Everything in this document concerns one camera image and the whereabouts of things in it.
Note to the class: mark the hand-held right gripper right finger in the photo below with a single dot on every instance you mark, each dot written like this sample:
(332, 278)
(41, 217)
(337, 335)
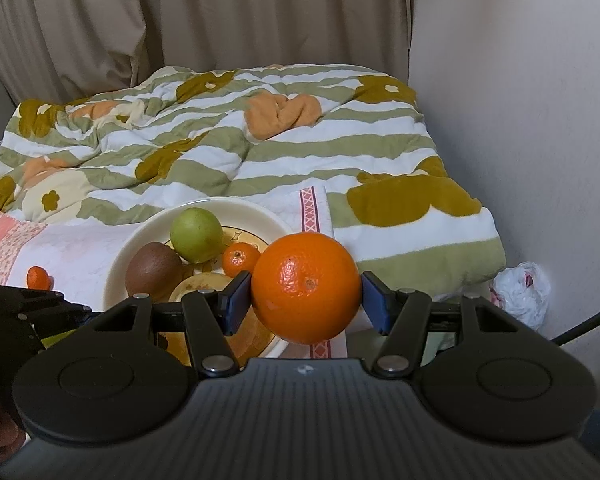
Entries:
(375, 300)

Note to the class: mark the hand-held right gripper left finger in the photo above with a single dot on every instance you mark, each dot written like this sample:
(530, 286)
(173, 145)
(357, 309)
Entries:
(235, 300)

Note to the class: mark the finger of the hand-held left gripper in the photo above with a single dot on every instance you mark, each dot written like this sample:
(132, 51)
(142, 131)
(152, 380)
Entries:
(55, 310)

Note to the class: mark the tangerine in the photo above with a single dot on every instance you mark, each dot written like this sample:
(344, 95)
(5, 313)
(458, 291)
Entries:
(240, 259)
(37, 277)

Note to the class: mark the orange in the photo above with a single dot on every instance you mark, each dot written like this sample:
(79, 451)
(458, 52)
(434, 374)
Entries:
(305, 287)

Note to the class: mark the brown kiwi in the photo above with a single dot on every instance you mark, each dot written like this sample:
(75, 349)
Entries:
(152, 267)

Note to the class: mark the cream plate with yellow print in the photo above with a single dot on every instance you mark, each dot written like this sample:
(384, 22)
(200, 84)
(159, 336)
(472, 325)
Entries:
(142, 232)

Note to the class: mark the pink floral tablecloth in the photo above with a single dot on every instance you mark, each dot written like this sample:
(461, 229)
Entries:
(80, 250)

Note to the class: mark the green striped floral blanket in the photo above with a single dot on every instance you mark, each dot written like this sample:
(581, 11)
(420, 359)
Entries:
(280, 160)

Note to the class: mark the white plastic bag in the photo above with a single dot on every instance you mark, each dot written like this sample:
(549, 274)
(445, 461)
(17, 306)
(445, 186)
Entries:
(522, 290)

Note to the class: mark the beige curtain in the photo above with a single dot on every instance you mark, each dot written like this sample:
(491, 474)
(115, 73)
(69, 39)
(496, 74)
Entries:
(205, 20)

